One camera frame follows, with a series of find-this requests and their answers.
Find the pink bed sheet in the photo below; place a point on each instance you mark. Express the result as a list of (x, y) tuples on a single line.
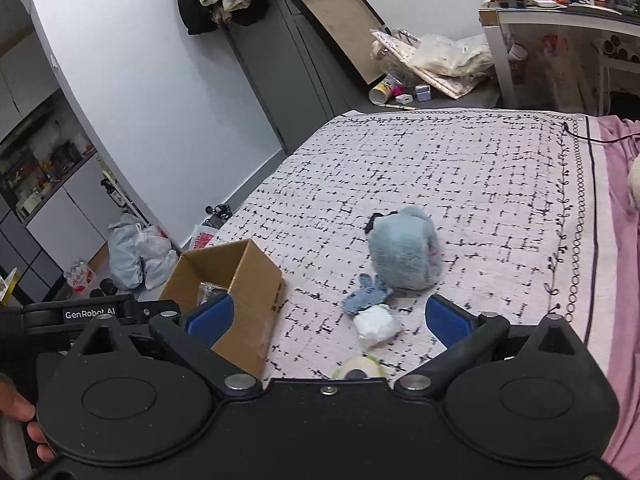
[(622, 148)]

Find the white shelf cabinet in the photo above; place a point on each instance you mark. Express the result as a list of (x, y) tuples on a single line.
[(54, 208)]

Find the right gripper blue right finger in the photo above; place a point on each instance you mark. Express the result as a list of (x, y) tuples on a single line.
[(469, 341)]

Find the small blue bunny plush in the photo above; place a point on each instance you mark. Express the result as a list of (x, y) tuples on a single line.
[(371, 291)]

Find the person's left hand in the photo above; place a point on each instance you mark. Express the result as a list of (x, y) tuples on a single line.
[(17, 407)]

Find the white desk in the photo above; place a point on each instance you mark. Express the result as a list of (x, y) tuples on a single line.
[(574, 58)]

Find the grey plastic bag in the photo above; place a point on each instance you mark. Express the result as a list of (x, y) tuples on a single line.
[(125, 264)]

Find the large blue fluffy plush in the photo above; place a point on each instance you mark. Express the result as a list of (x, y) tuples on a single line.
[(404, 249)]

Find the cream and blue pillow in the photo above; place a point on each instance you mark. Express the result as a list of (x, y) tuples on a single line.
[(633, 182)]

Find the dark grey door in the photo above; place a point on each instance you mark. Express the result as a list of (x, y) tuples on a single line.
[(297, 80)]

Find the brown cardboard box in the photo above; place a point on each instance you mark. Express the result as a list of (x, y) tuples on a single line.
[(253, 283)]

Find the black fabric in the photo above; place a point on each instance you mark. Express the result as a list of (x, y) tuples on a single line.
[(210, 295)]

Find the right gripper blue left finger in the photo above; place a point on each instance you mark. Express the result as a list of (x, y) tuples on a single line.
[(190, 337)]

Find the paper cup on floor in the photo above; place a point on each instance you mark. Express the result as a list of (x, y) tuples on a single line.
[(385, 90)]

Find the red white plastic bag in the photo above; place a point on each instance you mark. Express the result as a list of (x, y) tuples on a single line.
[(201, 236)]

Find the round eyeball plush toy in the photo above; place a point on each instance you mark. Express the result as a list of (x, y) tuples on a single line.
[(359, 367)]

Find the white black patterned bedspread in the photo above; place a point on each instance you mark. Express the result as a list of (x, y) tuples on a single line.
[(510, 208)]

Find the black shoes on floor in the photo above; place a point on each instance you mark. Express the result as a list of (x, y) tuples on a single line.
[(217, 216)]

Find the cream tote bag pile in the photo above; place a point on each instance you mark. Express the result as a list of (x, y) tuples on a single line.
[(452, 67)]

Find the white soft item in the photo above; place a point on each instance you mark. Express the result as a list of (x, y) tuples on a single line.
[(376, 325)]

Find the black framed board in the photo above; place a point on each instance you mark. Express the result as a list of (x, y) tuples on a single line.
[(346, 27)]

